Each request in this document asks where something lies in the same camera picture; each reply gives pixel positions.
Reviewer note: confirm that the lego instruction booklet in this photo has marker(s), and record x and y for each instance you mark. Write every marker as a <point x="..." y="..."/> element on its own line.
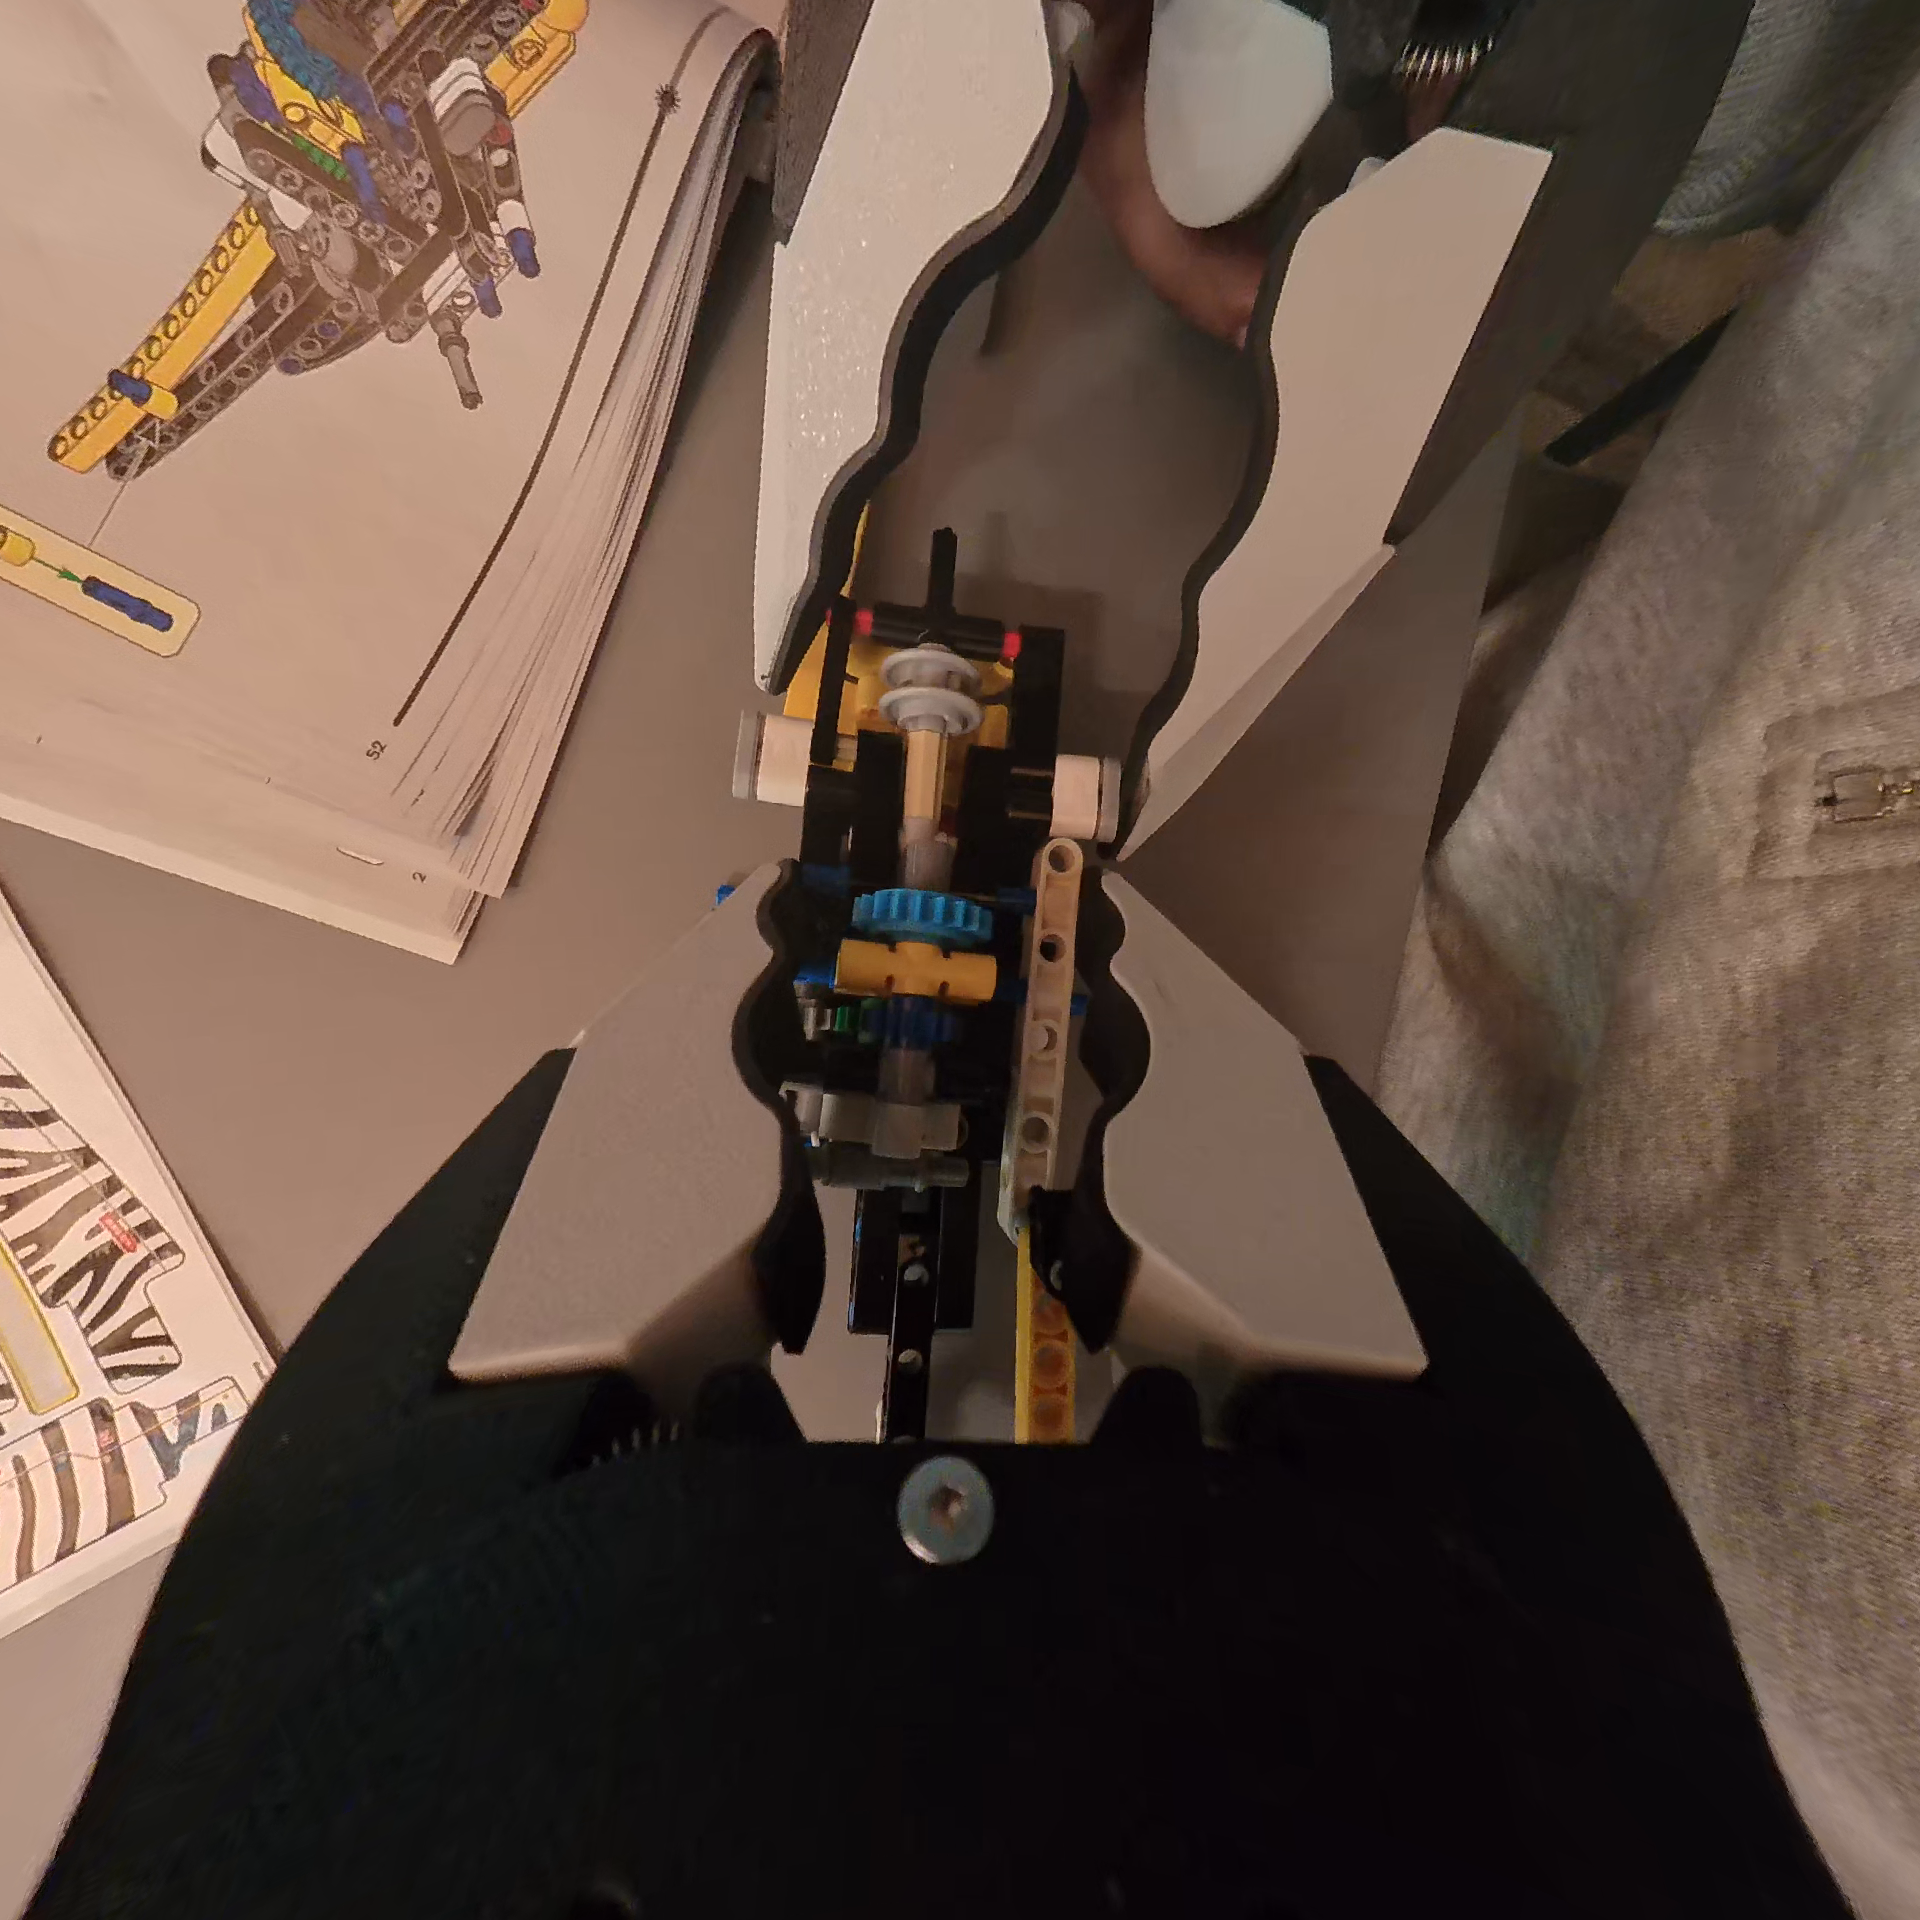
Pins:
<point x="299" y="676"/>

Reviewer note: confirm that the person's right hand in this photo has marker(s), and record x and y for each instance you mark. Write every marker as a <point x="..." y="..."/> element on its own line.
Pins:
<point x="1184" y="273"/>

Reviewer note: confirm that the zebra striped sticker sheet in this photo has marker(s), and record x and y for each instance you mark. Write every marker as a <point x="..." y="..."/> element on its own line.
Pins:
<point x="105" y="1353"/>

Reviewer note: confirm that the lego gearbox model assembly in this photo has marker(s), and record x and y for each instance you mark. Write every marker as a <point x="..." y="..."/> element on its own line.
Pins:
<point x="917" y="966"/>

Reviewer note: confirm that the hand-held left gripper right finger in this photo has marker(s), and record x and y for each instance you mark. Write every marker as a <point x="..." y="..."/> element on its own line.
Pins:
<point x="1260" y="1202"/>

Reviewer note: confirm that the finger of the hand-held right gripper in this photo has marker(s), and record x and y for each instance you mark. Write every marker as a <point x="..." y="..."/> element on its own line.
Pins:
<point x="900" y="179"/>
<point x="1397" y="345"/>

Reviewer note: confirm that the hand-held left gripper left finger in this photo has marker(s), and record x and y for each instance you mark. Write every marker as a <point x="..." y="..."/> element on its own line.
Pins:
<point x="632" y="1202"/>

